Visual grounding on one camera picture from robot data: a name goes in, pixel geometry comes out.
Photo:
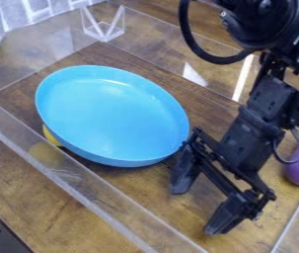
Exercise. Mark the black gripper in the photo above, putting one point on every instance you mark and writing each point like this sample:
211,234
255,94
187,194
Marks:
230,162

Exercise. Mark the blue plastic plate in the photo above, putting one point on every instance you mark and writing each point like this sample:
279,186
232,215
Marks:
111,116

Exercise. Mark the clear acrylic front wall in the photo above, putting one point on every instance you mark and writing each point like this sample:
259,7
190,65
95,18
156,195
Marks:
148,232

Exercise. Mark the white patterned curtain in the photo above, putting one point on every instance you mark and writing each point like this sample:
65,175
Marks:
19,13

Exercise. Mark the clear acrylic wall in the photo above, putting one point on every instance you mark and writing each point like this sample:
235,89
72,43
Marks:
148,232
155,41

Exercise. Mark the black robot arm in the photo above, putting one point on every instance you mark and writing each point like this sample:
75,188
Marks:
263,25

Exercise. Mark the clear acrylic back wall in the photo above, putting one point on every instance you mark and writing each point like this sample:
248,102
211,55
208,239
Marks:
155,41

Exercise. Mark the yellow toy lemon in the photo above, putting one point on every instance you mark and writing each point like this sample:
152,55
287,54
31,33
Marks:
49,137

